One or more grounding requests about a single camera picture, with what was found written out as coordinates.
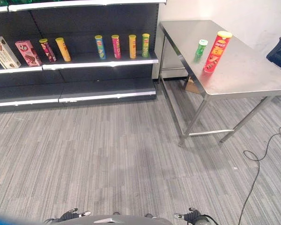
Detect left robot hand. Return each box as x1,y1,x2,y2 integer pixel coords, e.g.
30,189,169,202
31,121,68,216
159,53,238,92
44,207,92,225

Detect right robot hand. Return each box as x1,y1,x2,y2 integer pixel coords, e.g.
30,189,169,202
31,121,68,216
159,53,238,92
173,207,203,225

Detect grey robot torso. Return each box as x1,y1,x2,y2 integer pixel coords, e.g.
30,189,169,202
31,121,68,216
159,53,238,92
43,214,220,225

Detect brown cardboard box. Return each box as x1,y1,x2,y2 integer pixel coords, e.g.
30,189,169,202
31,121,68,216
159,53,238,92
184,77,200,93

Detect stainless steel table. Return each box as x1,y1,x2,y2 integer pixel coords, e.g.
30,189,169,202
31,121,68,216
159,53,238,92
158,20,281,148

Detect yellow chips can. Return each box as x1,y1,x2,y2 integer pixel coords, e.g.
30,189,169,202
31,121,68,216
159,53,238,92
55,37,72,62

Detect red chips can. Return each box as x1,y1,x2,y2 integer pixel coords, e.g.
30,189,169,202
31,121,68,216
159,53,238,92
203,30,233,74

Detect maroon chips can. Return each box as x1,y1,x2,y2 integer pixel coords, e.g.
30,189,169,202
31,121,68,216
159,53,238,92
39,38,57,63

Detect small green chips can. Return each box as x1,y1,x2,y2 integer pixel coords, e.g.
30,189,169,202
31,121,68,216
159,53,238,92
193,39,209,63

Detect pink cookie box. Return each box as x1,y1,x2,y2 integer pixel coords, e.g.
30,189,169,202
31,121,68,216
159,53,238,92
15,40,43,67

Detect blue chips can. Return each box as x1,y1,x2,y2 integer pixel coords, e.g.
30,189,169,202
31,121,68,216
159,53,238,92
94,35,107,60

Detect pink chips can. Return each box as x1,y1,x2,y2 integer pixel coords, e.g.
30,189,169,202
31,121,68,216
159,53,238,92
111,34,122,60

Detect beige cookie box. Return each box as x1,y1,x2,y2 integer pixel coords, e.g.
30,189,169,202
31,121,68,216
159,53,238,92
0,36,22,70

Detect orange chips can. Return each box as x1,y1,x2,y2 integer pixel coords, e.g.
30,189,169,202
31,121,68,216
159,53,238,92
128,34,137,60

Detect black shop shelf unit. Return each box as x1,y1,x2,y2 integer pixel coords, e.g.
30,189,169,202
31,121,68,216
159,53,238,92
0,0,167,114

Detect green snack bags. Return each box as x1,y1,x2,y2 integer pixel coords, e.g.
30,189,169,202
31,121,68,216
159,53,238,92
0,0,68,7

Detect black floor cable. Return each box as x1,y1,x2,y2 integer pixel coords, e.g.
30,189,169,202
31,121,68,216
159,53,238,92
237,115,281,225

